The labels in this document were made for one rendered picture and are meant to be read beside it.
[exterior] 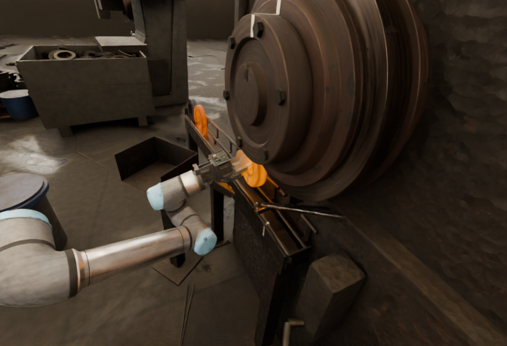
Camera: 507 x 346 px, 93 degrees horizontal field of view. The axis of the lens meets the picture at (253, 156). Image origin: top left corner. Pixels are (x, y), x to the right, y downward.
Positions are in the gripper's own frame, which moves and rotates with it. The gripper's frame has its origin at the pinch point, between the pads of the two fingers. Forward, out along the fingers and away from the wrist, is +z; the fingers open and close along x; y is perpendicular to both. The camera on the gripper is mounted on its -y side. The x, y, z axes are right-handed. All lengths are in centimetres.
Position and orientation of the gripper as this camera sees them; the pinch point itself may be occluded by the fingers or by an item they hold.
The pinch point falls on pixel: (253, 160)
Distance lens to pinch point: 84.0
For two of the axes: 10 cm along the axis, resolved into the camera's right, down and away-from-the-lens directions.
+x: -4.3, -4.9, 7.6
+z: 8.9, -3.9, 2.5
